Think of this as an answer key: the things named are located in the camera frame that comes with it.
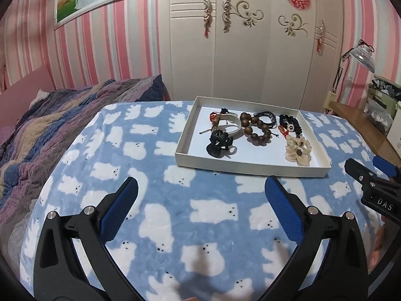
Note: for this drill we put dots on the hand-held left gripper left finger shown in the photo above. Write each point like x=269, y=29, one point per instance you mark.
x=120, y=207

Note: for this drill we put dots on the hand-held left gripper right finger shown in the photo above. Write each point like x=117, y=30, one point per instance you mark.
x=285, y=210

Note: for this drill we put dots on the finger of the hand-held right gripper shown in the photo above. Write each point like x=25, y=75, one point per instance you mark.
x=360, y=174
x=385, y=167

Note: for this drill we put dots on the cream fabric scrunchie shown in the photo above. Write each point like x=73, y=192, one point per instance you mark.
x=294, y=153

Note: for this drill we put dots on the black hair claw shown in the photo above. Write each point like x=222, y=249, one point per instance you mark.
x=219, y=144

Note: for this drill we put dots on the white cardboard tray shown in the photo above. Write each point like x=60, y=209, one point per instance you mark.
x=194, y=138

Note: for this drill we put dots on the person's right hand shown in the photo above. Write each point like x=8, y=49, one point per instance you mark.
x=377, y=247

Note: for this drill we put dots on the white bear print box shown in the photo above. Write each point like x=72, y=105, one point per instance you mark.
x=395, y=131

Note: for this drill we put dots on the blue bear print blanket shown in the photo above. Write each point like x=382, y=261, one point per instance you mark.
x=156, y=194

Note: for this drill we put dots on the wooden desk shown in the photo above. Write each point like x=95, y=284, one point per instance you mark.
x=354, y=116

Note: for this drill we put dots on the green storage box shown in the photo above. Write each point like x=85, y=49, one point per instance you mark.
x=377, y=100

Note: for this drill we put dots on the purple striped quilt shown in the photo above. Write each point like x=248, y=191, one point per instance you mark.
x=62, y=116

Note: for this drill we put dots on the desk lamp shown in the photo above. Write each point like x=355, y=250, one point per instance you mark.
x=363, y=55

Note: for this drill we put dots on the white pillow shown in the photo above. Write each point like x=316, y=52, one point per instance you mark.
x=39, y=95

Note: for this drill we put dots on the pink headboard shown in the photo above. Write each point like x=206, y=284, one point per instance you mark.
x=25, y=81

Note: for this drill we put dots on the white wardrobe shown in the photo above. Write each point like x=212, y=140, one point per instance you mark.
x=250, y=53

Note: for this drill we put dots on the white wall outlet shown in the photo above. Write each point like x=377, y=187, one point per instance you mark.
x=329, y=100

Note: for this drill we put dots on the framed wall picture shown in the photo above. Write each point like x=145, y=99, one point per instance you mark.
x=87, y=0

